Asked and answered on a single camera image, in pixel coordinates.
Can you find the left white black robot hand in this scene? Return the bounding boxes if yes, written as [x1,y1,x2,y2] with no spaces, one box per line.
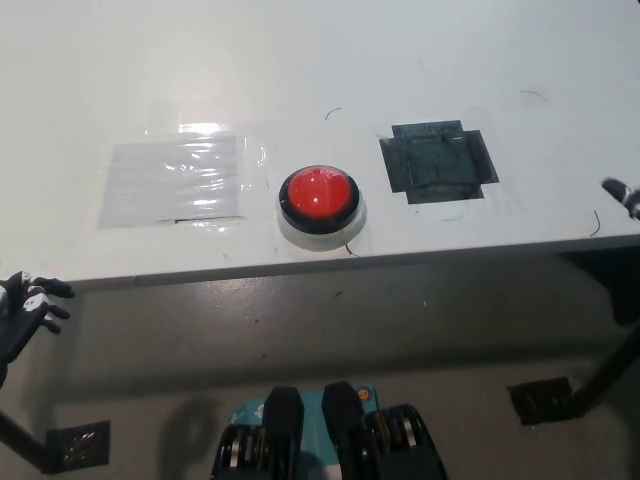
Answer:
[0,270,77,364]

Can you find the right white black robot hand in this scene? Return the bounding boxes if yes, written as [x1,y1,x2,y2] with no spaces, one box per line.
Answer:
[600,176,640,220]

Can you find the red dome push button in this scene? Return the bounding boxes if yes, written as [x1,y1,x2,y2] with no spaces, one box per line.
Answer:
[274,163,369,253]

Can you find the black robot torso teal tops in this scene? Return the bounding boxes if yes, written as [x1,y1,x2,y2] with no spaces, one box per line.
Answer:
[209,380,449,480]

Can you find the black table leg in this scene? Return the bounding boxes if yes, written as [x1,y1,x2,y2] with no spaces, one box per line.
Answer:
[0,406,62,476]
[571,319,640,417]

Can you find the black floor tape patch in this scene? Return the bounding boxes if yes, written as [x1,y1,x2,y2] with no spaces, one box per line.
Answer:
[506,376,588,427]
[45,419,113,474]

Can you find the black tape patch on table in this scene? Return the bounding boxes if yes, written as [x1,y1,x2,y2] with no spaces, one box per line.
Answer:
[377,118,501,206]

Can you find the clear plastic taped sheet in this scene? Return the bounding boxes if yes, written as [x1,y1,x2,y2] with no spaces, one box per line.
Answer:
[95,133,249,231]

